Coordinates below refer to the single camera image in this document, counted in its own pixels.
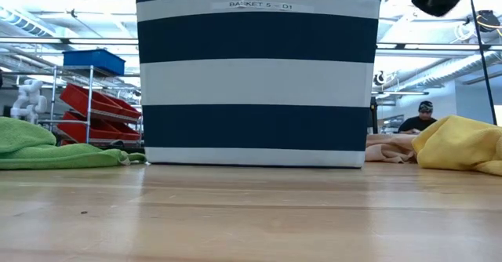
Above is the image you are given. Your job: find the yellow towel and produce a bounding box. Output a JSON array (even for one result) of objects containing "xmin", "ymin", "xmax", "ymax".
[{"xmin": 411, "ymin": 115, "xmax": 502, "ymax": 176}]

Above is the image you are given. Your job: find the navy white striped fabric basket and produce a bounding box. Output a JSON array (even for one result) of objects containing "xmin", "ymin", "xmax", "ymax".
[{"xmin": 136, "ymin": 0, "xmax": 382, "ymax": 169}]

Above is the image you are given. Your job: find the green towel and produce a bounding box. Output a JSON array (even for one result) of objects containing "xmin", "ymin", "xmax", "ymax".
[{"xmin": 0, "ymin": 116, "xmax": 147, "ymax": 171}]

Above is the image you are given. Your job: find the pink towel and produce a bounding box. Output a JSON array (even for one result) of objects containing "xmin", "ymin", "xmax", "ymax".
[{"xmin": 365, "ymin": 133, "xmax": 419, "ymax": 164}]

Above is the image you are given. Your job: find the person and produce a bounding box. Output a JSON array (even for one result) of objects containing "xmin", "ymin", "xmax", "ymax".
[{"xmin": 398, "ymin": 100, "xmax": 438, "ymax": 134}]

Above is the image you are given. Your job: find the red plastic bin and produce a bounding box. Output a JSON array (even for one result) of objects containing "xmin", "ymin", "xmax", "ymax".
[
  {"xmin": 107, "ymin": 121, "xmax": 141, "ymax": 141},
  {"xmin": 59, "ymin": 83, "xmax": 123, "ymax": 116},
  {"xmin": 104, "ymin": 95, "xmax": 142, "ymax": 120},
  {"xmin": 56, "ymin": 111, "xmax": 122, "ymax": 144}
]

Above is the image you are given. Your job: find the blue plastic bin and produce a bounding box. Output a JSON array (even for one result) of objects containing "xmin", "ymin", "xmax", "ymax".
[{"xmin": 62, "ymin": 49, "xmax": 126, "ymax": 77}]

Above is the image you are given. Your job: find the white robot figure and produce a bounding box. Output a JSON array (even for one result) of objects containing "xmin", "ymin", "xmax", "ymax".
[{"xmin": 10, "ymin": 79, "xmax": 48, "ymax": 124}]

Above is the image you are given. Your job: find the black cable reel yellow cord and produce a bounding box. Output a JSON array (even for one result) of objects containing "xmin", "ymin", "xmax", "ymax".
[{"xmin": 476, "ymin": 9, "xmax": 502, "ymax": 34}]

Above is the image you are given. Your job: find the black upright post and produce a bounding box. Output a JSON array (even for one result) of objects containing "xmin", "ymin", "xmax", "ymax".
[{"xmin": 369, "ymin": 96, "xmax": 379, "ymax": 134}]

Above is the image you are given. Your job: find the metal wire shelf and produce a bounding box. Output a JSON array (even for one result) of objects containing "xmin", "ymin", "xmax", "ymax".
[{"xmin": 37, "ymin": 64, "xmax": 144, "ymax": 147}]

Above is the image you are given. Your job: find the black metal table frame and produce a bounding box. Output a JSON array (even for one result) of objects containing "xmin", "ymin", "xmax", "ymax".
[{"xmin": 58, "ymin": 142, "xmax": 145, "ymax": 155}]

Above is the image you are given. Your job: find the grey overhead rail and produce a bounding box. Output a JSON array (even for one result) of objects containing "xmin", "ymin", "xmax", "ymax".
[{"xmin": 0, "ymin": 36, "xmax": 502, "ymax": 52}]

